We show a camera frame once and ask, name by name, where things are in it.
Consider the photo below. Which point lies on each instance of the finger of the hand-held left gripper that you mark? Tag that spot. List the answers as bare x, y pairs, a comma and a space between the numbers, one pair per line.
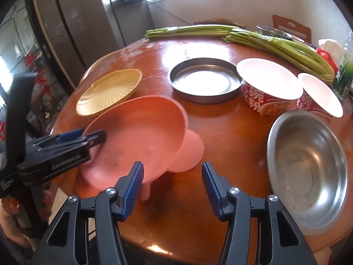
70, 135
95, 138

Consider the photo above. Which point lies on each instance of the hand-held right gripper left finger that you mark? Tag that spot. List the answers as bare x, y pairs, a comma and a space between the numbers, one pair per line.
133, 190

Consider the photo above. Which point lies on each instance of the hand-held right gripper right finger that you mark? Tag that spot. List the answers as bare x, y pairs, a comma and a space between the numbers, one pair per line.
212, 190

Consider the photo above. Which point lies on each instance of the yellow shell-shaped plate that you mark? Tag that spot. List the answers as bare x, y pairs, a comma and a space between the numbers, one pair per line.
107, 93

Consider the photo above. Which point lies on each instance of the steel bowl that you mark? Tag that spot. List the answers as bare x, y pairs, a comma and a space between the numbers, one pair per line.
306, 165

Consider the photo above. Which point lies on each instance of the round steel plate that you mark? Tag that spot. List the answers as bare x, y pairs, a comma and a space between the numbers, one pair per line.
204, 80

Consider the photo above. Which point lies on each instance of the white paper bowl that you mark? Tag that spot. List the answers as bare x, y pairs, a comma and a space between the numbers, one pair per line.
267, 80

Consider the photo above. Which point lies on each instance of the small red paper bowl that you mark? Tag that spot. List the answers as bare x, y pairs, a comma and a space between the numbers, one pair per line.
320, 93

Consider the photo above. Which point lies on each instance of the grey refrigerator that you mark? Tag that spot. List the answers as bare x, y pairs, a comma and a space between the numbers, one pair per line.
77, 33

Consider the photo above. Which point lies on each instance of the glass door with red decals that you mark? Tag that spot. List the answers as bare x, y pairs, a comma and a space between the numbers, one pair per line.
16, 33

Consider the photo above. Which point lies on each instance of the thin celery bunch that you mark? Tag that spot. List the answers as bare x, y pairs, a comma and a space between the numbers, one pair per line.
193, 30

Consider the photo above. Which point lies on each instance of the thick wrapped celery bunch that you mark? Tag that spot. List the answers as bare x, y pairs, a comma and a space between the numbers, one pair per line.
289, 49

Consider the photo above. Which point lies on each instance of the steel basin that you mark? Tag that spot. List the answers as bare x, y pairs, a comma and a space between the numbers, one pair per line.
271, 30

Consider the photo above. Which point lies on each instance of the clear bottle with green label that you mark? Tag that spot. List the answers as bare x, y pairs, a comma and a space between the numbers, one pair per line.
343, 80

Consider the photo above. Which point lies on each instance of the red packet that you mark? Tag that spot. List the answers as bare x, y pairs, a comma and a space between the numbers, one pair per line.
324, 53

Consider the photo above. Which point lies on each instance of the wooden chair with cutout backrest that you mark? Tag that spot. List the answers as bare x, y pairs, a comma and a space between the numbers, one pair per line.
303, 30

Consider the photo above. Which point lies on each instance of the white tissue pack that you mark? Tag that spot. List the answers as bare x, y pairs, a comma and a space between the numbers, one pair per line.
333, 48

